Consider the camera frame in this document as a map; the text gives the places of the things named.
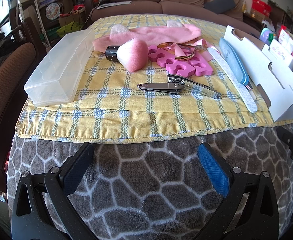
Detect purple container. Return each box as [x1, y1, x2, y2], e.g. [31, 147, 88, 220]
[259, 27, 276, 44]

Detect brown sofa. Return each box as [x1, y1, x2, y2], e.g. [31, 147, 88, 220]
[89, 0, 259, 34]

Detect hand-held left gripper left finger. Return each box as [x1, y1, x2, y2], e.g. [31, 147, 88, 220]
[11, 142, 97, 240]

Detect white cardboard box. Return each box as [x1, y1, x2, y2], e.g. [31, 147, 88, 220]
[223, 25, 293, 122]

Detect red box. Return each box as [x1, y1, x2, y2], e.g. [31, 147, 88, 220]
[251, 0, 272, 18]

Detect white nail file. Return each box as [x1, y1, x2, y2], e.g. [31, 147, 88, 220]
[208, 47, 258, 113]

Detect gold cuticle nipper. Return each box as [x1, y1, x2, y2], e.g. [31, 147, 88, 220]
[157, 42, 207, 60]

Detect red printed tissue pack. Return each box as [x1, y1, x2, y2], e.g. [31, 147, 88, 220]
[278, 25, 293, 60]

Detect pink satin ribbon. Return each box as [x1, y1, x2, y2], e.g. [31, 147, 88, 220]
[173, 39, 221, 62]

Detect pink makeup brush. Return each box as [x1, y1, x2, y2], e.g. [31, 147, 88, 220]
[105, 38, 149, 73]

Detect clear plastic box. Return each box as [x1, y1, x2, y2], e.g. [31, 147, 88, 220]
[23, 28, 95, 107]

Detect white tissue pack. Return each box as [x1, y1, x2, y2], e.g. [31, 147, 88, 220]
[269, 39, 293, 68]

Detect round decorated tin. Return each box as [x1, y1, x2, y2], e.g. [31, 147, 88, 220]
[45, 1, 64, 18]

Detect yellow plaid cloth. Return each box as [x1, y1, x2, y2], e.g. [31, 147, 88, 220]
[15, 14, 274, 144]

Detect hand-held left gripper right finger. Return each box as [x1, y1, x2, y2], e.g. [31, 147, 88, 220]
[198, 142, 279, 240]

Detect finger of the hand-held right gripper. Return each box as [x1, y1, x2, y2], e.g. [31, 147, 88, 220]
[276, 126, 293, 148]

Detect brown upholstered chair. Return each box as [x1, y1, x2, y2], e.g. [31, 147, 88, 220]
[0, 17, 44, 165]

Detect white metal stand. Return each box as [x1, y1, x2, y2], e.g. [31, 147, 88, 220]
[16, 0, 52, 53]

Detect silver nail clipper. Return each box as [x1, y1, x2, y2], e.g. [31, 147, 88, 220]
[167, 74, 222, 99]
[137, 82, 182, 95]

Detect pink fleece headband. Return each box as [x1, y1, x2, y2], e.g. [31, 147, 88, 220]
[93, 20, 202, 53]

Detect green bag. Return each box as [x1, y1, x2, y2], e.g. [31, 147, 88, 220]
[56, 21, 84, 38]

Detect paper leaflet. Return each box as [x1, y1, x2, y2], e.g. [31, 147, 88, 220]
[96, 1, 132, 9]

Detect grey cushion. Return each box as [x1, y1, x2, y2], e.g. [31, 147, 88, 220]
[204, 0, 236, 12]

